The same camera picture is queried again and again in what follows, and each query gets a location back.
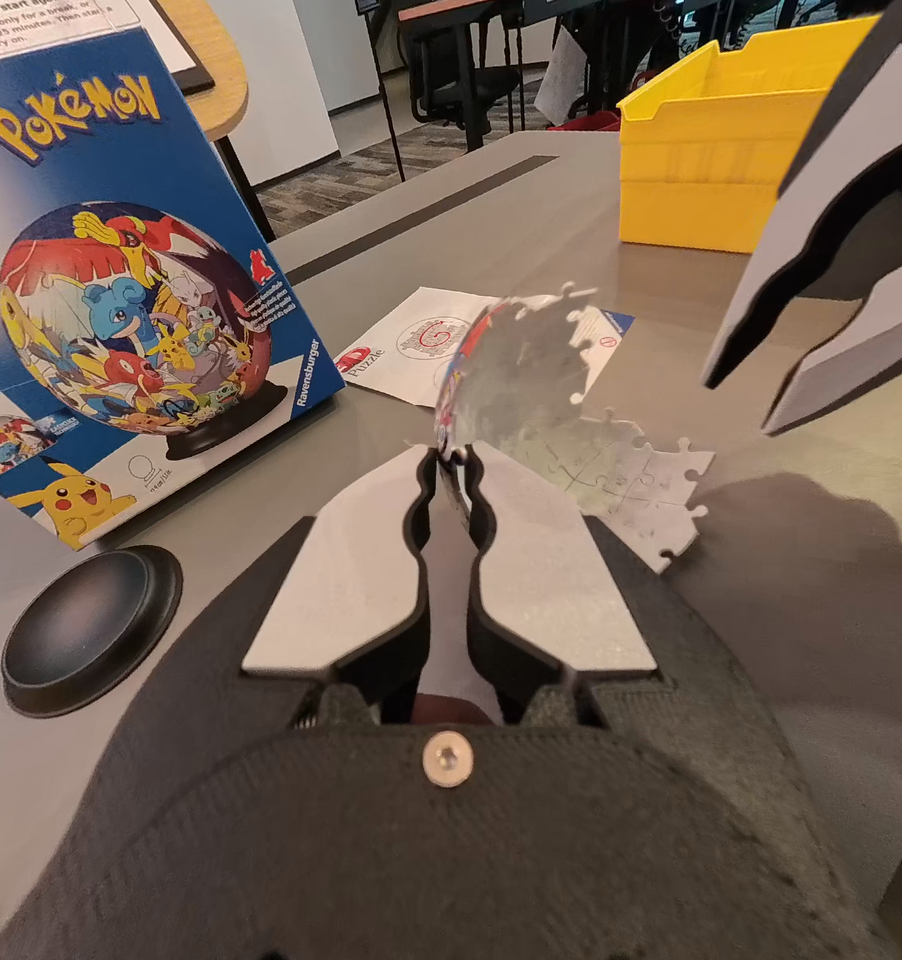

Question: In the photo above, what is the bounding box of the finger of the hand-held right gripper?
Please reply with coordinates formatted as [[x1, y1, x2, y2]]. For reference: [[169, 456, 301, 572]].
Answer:
[[700, 39, 902, 393], [760, 247, 902, 439]]

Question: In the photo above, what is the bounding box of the round wooden table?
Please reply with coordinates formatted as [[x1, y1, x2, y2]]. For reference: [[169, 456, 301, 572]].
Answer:
[[154, 0, 251, 144]]

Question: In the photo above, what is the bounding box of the black office chair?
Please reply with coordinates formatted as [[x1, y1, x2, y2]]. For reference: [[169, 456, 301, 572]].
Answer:
[[409, 22, 525, 151]]

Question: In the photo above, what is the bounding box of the hanging white paper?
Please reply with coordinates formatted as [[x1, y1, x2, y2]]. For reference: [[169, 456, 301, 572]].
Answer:
[[535, 26, 592, 127]]

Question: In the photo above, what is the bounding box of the partly built puzzle ball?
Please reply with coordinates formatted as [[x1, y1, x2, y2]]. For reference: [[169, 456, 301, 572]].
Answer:
[[432, 281, 716, 575]]

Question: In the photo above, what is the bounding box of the white instruction sheet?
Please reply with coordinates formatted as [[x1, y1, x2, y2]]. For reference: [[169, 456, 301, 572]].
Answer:
[[334, 286, 635, 410]]

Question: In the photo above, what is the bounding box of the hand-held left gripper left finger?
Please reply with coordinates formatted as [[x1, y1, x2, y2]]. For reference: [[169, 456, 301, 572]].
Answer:
[[239, 445, 437, 674]]

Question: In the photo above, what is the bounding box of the black ball stand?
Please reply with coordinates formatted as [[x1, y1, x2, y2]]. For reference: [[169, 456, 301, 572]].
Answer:
[[2, 545, 183, 719]]

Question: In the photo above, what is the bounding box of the yellow plastic bin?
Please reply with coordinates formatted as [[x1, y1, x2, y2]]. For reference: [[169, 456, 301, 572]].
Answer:
[[617, 13, 902, 252]]

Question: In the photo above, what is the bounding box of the blue puzzle box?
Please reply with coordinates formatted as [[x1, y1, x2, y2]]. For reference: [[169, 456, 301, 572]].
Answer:
[[0, 28, 347, 552]]

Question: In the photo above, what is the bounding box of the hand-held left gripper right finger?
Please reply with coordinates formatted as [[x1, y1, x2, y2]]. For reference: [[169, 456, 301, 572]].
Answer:
[[464, 442, 659, 674]]

